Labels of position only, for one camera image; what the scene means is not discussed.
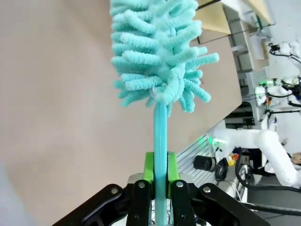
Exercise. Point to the grooved aluminium base plate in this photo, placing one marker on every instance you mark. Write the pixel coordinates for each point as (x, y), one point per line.
(200, 150)

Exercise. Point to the teal microfiber duster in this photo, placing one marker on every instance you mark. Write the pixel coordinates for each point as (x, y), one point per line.
(162, 58)

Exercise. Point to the yellow red small box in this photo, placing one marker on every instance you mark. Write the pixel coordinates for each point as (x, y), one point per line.
(231, 160)

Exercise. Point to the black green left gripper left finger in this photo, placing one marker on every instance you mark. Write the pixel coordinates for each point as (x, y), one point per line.
(141, 200)

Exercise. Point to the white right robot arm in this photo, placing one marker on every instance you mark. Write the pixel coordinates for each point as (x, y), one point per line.
(270, 150)

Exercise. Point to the light wooden shelf board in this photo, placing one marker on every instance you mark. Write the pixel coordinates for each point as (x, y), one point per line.
(211, 18)

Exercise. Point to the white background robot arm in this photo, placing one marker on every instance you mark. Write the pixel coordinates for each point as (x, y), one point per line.
(282, 89)

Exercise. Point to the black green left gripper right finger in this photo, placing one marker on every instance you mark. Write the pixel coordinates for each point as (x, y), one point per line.
(183, 200)

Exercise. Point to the black cylindrical canister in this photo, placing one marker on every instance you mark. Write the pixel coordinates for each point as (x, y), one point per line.
(204, 163)

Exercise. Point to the white vented cabinet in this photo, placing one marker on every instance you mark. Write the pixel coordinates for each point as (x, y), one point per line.
(257, 94)

